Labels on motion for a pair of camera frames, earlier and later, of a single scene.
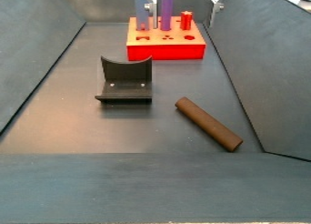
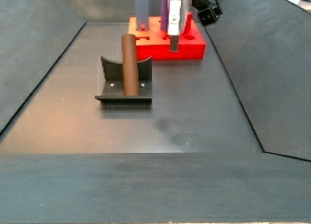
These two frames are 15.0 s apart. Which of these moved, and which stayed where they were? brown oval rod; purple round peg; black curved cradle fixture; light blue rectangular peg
Moved: brown oval rod
Stayed: purple round peg; black curved cradle fixture; light blue rectangular peg
